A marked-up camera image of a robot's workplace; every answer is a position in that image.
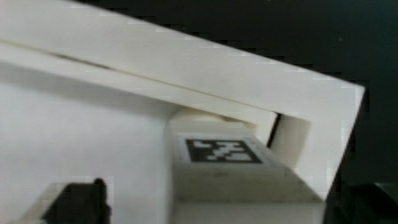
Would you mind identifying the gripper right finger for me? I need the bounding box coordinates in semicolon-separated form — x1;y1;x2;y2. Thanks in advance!
341;182;398;224

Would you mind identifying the white square tabletop part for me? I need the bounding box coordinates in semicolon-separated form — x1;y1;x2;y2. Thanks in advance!
0;41;280;224

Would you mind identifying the white leg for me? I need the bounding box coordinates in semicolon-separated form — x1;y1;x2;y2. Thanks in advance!
167;109;325;224

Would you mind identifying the white U-shaped fence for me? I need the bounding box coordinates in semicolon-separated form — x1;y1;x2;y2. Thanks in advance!
0;0;364;196

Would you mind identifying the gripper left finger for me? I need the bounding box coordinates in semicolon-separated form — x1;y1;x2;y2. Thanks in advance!
40;178;112;224

